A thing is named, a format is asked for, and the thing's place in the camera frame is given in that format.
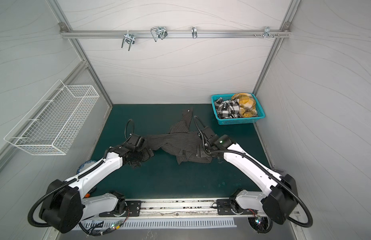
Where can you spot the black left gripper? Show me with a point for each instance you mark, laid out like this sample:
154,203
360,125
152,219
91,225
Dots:
147,156

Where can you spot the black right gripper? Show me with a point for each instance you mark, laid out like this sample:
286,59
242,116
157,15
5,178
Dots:
202,148

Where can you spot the dark grey striped shirt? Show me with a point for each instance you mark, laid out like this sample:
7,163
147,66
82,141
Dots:
180,141

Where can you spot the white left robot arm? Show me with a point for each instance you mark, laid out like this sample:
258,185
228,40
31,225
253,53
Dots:
44,213

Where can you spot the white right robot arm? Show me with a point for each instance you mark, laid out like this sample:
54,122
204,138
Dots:
278,199

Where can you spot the black white plaid shirt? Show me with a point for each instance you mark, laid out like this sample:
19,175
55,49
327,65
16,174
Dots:
229,109

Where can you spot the blue white ceramic bowl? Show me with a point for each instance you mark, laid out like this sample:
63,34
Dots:
85,166

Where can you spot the yellow plaid shirt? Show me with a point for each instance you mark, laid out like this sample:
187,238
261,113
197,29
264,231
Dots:
247,105

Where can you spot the teal plastic basket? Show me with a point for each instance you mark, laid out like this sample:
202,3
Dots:
260,112

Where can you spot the black round cooling fan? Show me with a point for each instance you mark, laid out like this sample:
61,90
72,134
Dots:
261,225

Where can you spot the metal u-bolt clamp left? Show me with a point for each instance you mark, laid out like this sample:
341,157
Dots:
128,40

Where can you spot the metal u-bolt clamp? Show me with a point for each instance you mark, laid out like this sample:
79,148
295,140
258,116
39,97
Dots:
158,32
128,40

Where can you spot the metal u-bolt clamp middle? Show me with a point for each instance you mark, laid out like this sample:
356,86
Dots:
158,32

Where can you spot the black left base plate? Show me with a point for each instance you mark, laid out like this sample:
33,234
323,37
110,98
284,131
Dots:
133,208

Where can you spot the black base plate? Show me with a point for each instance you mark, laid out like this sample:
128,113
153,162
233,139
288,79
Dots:
133,208
231,207

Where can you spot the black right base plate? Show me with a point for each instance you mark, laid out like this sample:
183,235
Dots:
231,207

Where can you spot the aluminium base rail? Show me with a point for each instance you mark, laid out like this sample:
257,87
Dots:
179,207

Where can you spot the white slotted cable duct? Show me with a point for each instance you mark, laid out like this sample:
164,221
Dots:
189,223

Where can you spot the white wire basket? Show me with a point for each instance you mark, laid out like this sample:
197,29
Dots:
51,126

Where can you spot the small metal ring clamp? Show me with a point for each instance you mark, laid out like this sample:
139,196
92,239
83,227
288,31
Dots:
194,32

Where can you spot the metal bracket clamp right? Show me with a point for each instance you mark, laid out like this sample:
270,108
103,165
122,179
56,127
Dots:
266,34

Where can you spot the aluminium top rail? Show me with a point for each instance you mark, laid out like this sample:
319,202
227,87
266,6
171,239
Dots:
172,34

